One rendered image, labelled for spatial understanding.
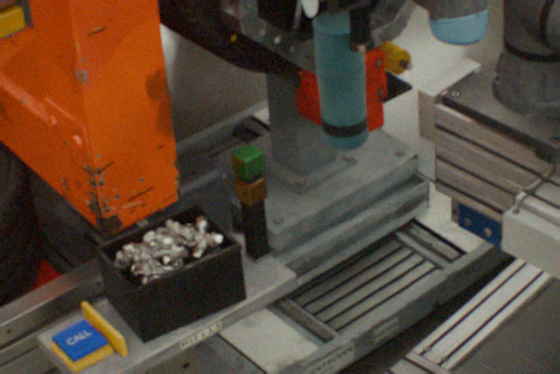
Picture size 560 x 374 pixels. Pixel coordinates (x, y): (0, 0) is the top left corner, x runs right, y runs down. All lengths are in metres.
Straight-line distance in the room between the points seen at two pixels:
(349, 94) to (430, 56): 1.34
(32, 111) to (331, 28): 0.55
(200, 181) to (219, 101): 1.01
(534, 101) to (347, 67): 0.53
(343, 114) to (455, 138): 0.39
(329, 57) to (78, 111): 0.49
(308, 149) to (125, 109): 0.73
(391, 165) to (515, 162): 0.87
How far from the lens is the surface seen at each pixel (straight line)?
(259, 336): 2.56
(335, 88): 2.27
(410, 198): 2.78
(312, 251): 2.63
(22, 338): 2.26
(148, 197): 2.15
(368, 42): 2.11
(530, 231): 1.76
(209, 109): 3.41
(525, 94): 1.82
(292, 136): 2.67
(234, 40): 2.34
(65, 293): 2.25
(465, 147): 1.95
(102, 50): 1.96
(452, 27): 1.49
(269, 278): 2.12
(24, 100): 2.25
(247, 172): 2.04
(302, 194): 2.68
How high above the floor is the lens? 1.80
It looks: 36 degrees down
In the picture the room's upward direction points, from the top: 5 degrees counter-clockwise
